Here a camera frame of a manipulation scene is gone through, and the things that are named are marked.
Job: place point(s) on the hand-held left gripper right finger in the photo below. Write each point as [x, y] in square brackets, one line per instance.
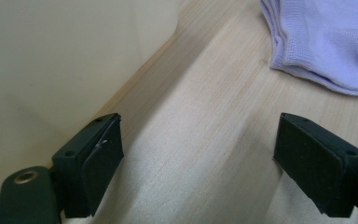
[317, 168]

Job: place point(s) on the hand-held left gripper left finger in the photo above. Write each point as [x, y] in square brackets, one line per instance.
[74, 174]

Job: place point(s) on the cream divided storage box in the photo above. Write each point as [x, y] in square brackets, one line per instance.
[59, 62]

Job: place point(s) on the lavender sock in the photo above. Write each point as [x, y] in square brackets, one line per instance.
[332, 40]

